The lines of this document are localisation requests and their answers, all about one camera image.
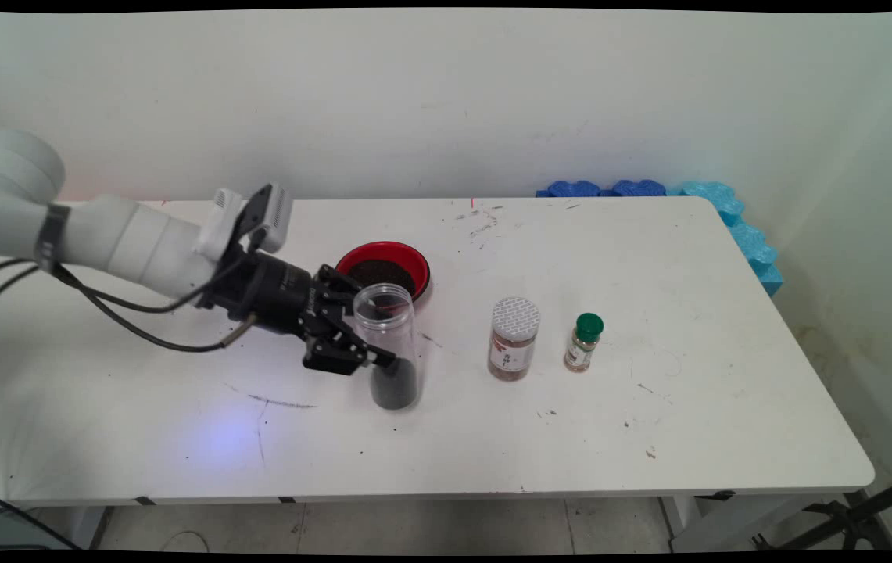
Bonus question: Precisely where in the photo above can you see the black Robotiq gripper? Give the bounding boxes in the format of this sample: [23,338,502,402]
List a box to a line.
[199,246,398,376]

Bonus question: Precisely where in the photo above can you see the clear tall plastic jar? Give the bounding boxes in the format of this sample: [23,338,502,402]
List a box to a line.
[352,283,420,411]

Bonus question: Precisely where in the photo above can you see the black seeds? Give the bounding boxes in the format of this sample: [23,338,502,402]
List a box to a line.
[346,260,417,298]
[371,358,419,411]

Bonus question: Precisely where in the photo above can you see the red bowl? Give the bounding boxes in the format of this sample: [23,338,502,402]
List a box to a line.
[335,241,432,306]

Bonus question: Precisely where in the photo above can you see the spice jar with white lid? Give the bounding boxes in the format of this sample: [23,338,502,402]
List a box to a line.
[488,296,542,382]

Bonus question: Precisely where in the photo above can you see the small spice bottle green cap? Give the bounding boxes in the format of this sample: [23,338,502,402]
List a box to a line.
[564,313,604,373]

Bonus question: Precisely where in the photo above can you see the dark blue foam mat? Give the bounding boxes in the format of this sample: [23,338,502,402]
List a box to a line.
[610,179,667,197]
[536,180,601,198]

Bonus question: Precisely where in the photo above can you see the light blue foam mat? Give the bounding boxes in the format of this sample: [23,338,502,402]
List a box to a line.
[668,181,785,296]

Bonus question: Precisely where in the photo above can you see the black tripod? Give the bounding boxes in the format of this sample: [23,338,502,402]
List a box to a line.
[750,468,892,552]

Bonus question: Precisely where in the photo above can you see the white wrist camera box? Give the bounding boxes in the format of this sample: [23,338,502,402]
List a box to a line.
[195,184,294,263]

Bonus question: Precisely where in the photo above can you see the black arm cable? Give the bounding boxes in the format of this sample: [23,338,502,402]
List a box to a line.
[0,266,259,353]
[0,227,270,314]

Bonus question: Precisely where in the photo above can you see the thin white floor cable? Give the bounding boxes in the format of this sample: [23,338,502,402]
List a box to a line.
[160,530,212,552]

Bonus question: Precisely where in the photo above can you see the black cable strap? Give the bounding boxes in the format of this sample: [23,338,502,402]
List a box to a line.
[34,202,72,272]

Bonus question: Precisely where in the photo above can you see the black floor cable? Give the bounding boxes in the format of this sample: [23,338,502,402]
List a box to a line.
[0,482,81,550]

